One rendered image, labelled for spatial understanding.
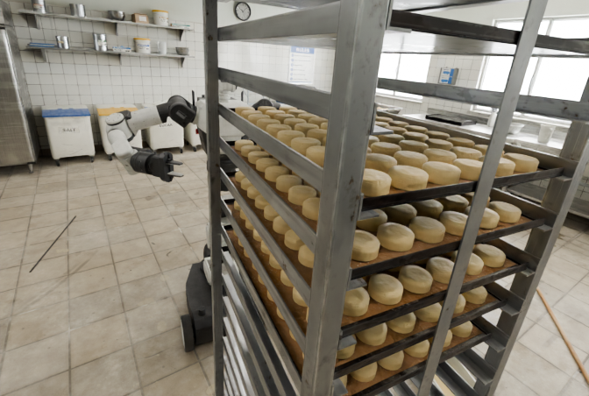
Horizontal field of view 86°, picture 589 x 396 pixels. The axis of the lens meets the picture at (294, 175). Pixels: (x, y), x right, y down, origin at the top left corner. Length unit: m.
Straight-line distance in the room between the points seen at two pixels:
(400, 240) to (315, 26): 0.29
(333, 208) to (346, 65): 0.13
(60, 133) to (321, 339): 5.17
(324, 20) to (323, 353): 0.38
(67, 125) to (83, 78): 0.92
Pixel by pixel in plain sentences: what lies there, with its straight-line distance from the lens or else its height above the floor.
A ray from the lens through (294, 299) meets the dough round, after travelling 0.62.
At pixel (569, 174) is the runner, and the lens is 0.67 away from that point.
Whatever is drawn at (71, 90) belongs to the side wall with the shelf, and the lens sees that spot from 5.97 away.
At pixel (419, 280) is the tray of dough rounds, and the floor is 1.33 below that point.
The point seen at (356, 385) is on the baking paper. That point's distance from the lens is 0.65.
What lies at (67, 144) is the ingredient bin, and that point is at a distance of 5.45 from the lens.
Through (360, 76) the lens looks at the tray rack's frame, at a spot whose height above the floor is 1.63.
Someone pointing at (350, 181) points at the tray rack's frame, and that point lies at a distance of 0.31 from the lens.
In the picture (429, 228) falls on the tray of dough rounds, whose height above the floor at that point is 1.42.
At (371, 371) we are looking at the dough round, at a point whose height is 1.15.
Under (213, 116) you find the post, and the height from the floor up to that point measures 1.48.
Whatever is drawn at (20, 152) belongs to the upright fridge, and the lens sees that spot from 5.23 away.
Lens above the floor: 1.64
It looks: 20 degrees down
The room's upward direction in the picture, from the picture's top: 4 degrees clockwise
